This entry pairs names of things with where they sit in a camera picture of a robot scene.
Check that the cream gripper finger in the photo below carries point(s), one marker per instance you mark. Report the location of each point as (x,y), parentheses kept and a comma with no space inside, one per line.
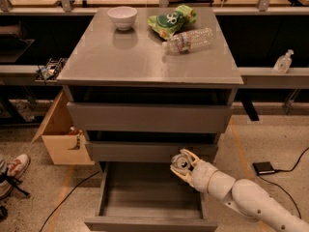
(193,159)
(184,174)

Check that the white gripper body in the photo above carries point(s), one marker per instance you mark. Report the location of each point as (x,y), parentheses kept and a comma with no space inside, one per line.
(202,173)

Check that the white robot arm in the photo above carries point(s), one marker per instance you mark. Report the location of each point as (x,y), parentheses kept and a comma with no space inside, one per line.
(243,196)

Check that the grey bottom drawer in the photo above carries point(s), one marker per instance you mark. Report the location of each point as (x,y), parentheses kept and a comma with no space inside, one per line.
(147,197)

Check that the grey drawer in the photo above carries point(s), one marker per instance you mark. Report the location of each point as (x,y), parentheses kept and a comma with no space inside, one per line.
(137,146)
(169,110)
(147,197)

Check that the grey drawer cabinet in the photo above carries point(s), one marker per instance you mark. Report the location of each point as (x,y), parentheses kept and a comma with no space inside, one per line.
(107,57)

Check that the grey middle drawer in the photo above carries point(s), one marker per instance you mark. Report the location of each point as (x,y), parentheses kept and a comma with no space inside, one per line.
(137,146)

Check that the grey top drawer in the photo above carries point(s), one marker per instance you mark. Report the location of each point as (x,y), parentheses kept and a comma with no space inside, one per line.
(169,110)

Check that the black foot pedal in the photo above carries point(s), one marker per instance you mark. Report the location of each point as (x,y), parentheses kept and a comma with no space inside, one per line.
(263,168)

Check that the clear plastic water bottle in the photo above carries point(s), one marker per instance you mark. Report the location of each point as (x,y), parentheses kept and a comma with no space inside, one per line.
(188,40)

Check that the cardboard box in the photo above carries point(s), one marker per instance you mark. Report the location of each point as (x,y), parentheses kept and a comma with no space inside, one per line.
(63,140)

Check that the green chip bag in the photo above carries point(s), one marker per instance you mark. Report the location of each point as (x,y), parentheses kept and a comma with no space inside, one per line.
(166,25)

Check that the white ceramic bowl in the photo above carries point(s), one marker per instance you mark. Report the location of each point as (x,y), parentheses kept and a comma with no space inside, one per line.
(122,17)

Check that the white red sneaker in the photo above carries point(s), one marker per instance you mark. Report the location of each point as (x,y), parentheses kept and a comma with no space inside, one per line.
(14,168)

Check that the black tripod leg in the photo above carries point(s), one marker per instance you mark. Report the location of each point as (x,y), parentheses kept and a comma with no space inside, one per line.
(14,182)

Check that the grey metal shelf rail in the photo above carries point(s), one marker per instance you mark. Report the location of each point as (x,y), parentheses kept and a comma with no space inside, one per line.
(253,78)

